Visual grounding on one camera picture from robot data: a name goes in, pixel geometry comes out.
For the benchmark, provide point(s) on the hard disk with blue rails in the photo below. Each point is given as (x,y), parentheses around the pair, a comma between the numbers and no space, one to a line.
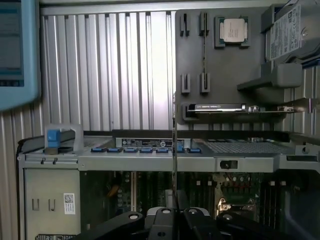
(285,32)

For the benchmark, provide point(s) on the green Dell motherboard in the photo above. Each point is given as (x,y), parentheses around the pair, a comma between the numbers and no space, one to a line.
(120,200)

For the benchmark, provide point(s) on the silver power supply unit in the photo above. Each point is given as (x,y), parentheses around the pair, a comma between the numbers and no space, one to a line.
(50,185)

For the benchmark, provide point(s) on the open metal PC case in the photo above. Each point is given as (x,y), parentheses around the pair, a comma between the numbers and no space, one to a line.
(150,162)

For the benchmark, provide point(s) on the grey parts rack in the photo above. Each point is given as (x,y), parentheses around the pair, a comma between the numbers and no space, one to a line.
(225,75)

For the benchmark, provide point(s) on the CPU socket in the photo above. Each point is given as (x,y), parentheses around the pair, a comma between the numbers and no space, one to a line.
(232,206)

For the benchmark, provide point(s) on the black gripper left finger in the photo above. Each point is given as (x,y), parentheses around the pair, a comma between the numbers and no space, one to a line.
(162,225)

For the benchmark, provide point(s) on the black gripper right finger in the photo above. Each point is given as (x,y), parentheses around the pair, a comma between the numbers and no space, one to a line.
(195,225)

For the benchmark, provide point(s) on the silver CPU chip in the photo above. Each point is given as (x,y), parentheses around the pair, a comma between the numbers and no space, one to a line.
(233,30)

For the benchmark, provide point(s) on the blue-framed monitor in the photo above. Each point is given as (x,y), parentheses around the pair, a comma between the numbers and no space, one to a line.
(27,50)

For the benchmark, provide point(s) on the dark blue slot clip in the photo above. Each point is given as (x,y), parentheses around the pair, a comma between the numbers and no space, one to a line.
(130,150)
(146,150)
(193,150)
(98,150)
(162,150)
(179,148)
(114,150)

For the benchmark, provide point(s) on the RAM slot black latches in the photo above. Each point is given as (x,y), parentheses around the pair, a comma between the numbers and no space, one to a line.
(265,197)
(204,195)
(192,195)
(277,197)

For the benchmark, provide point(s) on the black graphics card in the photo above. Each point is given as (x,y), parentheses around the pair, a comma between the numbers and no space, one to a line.
(215,107)

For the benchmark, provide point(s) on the grey bracket blue latch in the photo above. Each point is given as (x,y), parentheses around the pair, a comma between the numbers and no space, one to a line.
(53,137)

